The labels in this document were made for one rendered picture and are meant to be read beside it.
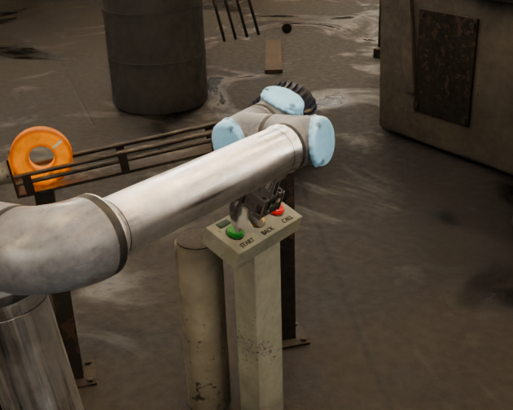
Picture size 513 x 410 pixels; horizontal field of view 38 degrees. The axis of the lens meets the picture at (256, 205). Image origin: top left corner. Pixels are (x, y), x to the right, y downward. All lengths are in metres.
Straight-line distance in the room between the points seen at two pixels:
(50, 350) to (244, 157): 0.41
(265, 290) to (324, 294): 0.79
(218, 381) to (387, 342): 0.60
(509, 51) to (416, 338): 1.50
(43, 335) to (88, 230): 0.21
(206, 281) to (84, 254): 0.97
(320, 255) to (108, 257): 1.96
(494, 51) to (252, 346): 2.02
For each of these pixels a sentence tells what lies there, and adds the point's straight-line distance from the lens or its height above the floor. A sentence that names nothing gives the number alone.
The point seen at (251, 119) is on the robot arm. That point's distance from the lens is 1.41.
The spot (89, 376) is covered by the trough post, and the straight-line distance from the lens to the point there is 2.34.
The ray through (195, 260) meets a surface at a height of 0.49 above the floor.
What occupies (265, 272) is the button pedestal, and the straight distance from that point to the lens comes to 1.83.
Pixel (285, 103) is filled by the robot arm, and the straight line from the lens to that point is 1.49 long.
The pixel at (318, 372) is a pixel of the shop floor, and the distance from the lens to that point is 2.29.
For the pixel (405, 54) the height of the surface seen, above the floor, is 0.47.
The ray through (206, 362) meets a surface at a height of 0.18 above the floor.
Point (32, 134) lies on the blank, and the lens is 1.99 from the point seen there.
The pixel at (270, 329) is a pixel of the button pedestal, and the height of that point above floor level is 0.30.
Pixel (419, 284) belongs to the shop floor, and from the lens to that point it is 2.73.
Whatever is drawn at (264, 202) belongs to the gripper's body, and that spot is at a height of 0.73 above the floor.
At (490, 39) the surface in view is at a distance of 3.52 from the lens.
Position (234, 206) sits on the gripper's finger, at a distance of 1.65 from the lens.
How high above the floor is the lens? 1.42
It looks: 26 degrees down
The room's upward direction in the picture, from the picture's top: 2 degrees counter-clockwise
